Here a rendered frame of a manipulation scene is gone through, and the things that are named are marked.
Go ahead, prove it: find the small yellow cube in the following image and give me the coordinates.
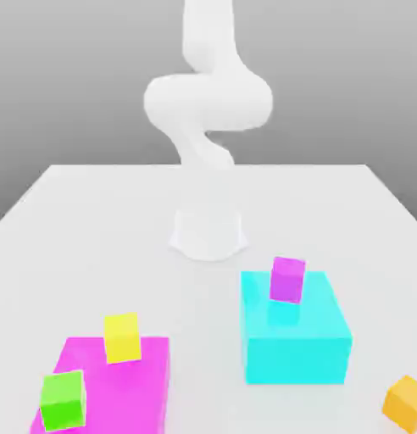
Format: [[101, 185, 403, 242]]
[[103, 312, 142, 365]]

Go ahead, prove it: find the large magenta box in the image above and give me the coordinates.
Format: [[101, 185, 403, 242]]
[[28, 335, 171, 434]]

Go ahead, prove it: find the small purple cube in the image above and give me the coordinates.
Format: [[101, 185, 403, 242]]
[[269, 256, 307, 305]]

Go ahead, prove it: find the large cyan box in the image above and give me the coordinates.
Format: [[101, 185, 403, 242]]
[[240, 270, 354, 386]]

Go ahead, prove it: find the small orange cube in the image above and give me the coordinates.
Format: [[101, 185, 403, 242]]
[[381, 374, 417, 434]]

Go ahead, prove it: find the small green cube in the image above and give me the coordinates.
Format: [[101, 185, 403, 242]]
[[39, 370, 87, 433]]

